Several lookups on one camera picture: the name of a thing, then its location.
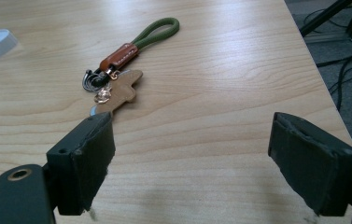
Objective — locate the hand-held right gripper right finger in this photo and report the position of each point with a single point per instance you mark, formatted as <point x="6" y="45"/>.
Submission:
<point x="307" y="168"/>

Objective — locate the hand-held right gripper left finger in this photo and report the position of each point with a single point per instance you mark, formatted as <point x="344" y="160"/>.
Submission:
<point x="81" y="161"/>

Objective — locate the black metal stand leg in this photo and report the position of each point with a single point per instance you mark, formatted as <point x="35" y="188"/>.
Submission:
<point x="326" y="17"/>

